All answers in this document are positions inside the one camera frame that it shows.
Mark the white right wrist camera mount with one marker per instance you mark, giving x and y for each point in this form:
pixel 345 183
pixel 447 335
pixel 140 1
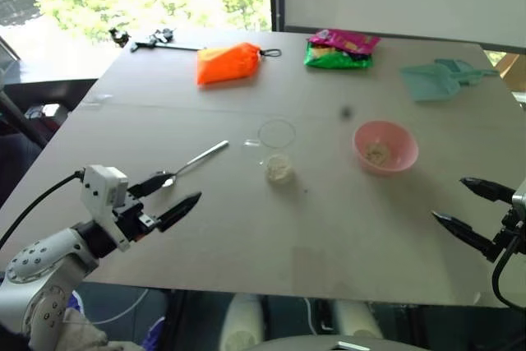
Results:
pixel 520 201

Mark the green snack bag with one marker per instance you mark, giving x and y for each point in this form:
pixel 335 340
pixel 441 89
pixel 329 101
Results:
pixel 335 59

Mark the beige cloth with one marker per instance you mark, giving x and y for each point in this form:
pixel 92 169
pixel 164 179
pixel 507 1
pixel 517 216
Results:
pixel 84 332

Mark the wooden frame piece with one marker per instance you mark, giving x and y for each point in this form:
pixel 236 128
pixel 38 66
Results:
pixel 511 73

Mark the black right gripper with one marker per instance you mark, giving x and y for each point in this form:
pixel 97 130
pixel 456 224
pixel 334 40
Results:
pixel 509 229

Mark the dark side bench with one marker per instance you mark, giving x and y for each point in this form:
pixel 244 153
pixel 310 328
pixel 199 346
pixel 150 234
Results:
pixel 37 100

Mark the small black clamp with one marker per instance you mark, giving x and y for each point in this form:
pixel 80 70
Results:
pixel 119 36

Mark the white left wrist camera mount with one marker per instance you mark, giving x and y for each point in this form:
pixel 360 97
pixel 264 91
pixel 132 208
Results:
pixel 100 188

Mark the white rounded leg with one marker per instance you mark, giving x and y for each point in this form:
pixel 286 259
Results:
pixel 242 322
pixel 357 320

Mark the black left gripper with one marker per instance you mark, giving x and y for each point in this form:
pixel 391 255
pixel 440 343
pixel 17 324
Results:
pixel 130 219

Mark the black rod with clamp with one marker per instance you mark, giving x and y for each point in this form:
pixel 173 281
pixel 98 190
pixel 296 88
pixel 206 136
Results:
pixel 158 40

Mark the orange fabric bag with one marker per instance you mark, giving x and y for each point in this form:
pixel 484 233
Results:
pixel 226 63

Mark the teal plastic hand brush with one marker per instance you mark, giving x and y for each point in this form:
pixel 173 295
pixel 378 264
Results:
pixel 464 71

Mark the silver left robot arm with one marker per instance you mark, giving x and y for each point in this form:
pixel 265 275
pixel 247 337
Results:
pixel 39 262

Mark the grey curved robot torso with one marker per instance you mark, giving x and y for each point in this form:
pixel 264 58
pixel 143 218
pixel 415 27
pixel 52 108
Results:
pixel 328 343

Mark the silver metal spoon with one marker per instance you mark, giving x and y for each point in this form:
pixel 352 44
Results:
pixel 197 158

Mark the clear plastic cup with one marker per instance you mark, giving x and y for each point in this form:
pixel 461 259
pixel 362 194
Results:
pixel 280 168

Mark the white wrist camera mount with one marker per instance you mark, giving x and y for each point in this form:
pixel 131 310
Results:
pixel 100 188
pixel 520 201

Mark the pink snack bag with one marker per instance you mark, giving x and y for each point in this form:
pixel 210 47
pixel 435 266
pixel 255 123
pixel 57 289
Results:
pixel 345 40

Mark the pink plastic bowl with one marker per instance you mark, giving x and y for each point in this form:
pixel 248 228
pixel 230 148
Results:
pixel 384 149

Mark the teal plastic dustpan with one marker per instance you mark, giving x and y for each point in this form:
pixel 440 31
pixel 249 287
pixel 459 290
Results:
pixel 427 84

